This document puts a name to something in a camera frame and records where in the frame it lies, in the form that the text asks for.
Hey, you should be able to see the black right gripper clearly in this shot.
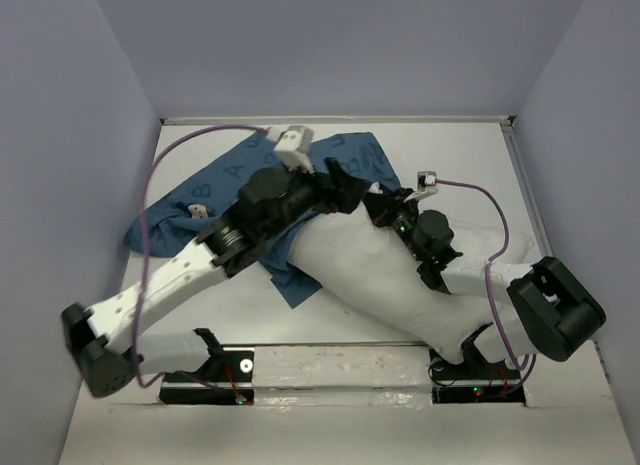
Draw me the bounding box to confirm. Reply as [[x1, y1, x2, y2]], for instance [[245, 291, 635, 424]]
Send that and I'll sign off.
[[364, 187, 425, 261]]

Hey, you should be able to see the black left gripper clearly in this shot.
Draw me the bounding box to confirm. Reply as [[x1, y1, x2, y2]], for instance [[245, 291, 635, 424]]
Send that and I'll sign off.
[[265, 156, 372, 240]]

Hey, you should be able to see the white pillow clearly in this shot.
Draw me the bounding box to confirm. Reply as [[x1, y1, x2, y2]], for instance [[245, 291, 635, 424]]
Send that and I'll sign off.
[[287, 205, 535, 364]]

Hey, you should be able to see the blue letter-print pillowcase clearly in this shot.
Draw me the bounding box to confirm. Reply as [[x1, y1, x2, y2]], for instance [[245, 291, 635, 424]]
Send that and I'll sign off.
[[146, 132, 401, 308]]

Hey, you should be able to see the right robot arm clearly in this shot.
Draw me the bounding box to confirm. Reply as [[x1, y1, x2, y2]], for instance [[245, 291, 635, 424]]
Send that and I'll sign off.
[[364, 189, 606, 377]]

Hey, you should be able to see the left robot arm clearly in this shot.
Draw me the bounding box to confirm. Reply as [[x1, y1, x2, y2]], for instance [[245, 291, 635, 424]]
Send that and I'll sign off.
[[61, 158, 370, 398]]

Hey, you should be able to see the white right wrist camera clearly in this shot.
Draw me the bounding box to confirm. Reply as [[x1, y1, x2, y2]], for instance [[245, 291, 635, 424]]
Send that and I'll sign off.
[[413, 171, 438, 201]]

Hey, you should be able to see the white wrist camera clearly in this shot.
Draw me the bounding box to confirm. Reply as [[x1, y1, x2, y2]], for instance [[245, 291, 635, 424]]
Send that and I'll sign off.
[[266, 125, 314, 174], [413, 171, 438, 201]]

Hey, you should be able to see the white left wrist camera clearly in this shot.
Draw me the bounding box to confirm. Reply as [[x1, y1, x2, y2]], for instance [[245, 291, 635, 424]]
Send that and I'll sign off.
[[266, 125, 314, 174]]

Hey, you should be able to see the aluminium back table rail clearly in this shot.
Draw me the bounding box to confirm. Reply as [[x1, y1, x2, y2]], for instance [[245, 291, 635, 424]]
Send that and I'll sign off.
[[160, 115, 515, 126]]

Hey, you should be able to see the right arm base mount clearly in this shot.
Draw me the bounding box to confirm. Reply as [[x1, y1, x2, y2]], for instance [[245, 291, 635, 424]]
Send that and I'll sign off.
[[427, 350, 526, 405]]

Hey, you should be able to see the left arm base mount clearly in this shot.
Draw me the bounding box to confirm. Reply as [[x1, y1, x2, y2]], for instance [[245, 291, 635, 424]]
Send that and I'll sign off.
[[158, 328, 255, 406]]

